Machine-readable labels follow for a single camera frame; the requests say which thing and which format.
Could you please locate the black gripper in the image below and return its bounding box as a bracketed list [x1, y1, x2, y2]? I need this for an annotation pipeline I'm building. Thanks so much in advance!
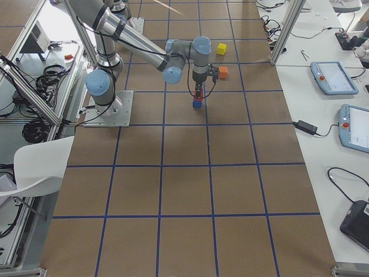
[192, 73, 208, 98]

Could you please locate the red wooden block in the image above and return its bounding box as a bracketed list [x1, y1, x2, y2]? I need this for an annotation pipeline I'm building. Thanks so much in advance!
[194, 89, 204, 101]

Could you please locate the orange wooden block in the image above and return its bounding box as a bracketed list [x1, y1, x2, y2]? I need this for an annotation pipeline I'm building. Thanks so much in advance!
[219, 66, 228, 80]

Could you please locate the blue wooden block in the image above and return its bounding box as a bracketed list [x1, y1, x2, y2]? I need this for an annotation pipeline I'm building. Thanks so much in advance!
[193, 100, 202, 108]

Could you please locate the yellow wooden block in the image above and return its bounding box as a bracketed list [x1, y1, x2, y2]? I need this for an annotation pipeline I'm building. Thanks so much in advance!
[216, 43, 227, 56]

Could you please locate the metal hex key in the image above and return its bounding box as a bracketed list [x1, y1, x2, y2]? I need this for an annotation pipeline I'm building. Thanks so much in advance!
[300, 50, 309, 61]

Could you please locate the black power brick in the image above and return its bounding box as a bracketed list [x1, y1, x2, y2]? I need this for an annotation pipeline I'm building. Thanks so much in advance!
[293, 120, 318, 135]

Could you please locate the upper blue teach pendant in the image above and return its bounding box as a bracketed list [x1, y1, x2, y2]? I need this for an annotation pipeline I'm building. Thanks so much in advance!
[310, 61, 359, 95]

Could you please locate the blue teach pendant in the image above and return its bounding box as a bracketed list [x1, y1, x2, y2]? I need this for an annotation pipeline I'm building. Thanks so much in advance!
[310, 61, 359, 95]
[338, 104, 368, 153]

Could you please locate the lower blue teach pendant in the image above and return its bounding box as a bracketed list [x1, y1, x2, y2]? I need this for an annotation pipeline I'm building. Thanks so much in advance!
[338, 104, 368, 153]

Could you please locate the grey control box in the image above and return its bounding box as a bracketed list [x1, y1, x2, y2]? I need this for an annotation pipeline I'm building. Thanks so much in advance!
[20, 21, 51, 61]

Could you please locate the white plastic chair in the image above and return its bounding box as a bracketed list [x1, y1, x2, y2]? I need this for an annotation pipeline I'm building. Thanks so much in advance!
[0, 135, 75, 222]

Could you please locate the black tablet device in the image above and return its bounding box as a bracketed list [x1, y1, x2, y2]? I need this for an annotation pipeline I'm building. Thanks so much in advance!
[340, 200, 368, 251]

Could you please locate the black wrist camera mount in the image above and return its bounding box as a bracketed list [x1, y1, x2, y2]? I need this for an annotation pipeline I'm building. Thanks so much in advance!
[208, 64, 220, 84]

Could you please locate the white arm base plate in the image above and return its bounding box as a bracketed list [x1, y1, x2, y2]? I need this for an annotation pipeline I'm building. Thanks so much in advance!
[127, 17, 145, 34]
[83, 90, 134, 128]

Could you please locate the aluminium frame post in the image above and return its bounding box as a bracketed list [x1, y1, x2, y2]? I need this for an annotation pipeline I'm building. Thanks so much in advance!
[270, 0, 306, 66]

